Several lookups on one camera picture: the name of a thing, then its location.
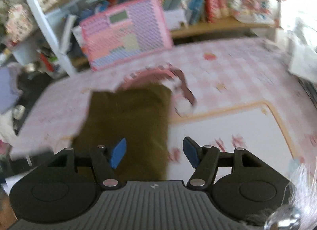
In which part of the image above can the shiny silver ball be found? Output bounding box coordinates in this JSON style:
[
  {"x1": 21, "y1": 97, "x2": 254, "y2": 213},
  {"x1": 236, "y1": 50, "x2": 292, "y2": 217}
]
[{"x1": 264, "y1": 205, "x2": 302, "y2": 230}]

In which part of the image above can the lilac cloth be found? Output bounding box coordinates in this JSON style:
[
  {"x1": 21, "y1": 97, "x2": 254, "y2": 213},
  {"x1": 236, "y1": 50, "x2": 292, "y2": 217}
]
[{"x1": 0, "y1": 68, "x2": 22, "y2": 115}]

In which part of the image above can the white fluffy fur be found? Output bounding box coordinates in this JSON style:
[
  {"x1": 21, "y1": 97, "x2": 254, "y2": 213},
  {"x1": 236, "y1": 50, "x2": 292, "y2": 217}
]
[{"x1": 287, "y1": 162, "x2": 317, "y2": 212}]

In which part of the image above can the black case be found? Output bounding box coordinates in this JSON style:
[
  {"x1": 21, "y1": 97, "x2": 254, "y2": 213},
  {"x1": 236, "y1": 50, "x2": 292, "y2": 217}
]
[{"x1": 17, "y1": 72, "x2": 53, "y2": 113}]

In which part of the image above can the pink toy keyboard tablet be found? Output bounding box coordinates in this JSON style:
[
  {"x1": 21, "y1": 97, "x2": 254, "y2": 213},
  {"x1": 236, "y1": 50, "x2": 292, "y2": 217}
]
[{"x1": 80, "y1": 0, "x2": 174, "y2": 72}]

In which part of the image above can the pink checkered tablecloth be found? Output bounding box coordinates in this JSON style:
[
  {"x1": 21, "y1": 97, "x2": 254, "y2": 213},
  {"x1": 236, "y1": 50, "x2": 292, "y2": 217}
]
[{"x1": 10, "y1": 37, "x2": 317, "y2": 183}]

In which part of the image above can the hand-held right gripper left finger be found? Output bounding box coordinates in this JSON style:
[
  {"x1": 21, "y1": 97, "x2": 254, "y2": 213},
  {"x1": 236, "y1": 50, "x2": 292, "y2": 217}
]
[{"x1": 47, "y1": 138, "x2": 127, "y2": 189}]

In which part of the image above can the olive green garment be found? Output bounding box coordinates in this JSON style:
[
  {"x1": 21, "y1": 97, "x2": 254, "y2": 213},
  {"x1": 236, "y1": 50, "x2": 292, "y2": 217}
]
[{"x1": 72, "y1": 84, "x2": 173, "y2": 181}]

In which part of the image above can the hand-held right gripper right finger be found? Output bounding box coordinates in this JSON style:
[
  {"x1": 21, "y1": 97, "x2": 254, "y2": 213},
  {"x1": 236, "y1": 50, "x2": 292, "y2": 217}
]
[{"x1": 183, "y1": 136, "x2": 264, "y2": 189}]

